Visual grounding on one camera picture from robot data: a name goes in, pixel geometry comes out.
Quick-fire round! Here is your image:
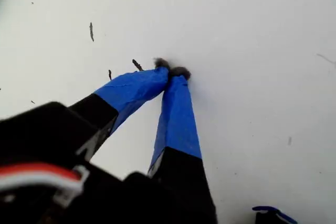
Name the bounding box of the gripper red white wire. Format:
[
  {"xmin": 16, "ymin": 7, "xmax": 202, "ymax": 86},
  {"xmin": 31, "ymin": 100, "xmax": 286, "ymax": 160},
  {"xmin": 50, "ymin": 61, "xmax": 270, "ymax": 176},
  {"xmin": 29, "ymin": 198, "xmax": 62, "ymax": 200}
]
[{"xmin": 0, "ymin": 163, "xmax": 90, "ymax": 209}]

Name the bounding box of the blue and black printed part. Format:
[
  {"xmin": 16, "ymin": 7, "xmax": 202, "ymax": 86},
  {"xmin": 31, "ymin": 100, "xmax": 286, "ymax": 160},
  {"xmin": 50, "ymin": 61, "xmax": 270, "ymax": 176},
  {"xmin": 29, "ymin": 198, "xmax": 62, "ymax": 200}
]
[{"xmin": 251, "ymin": 205, "xmax": 299, "ymax": 224}]

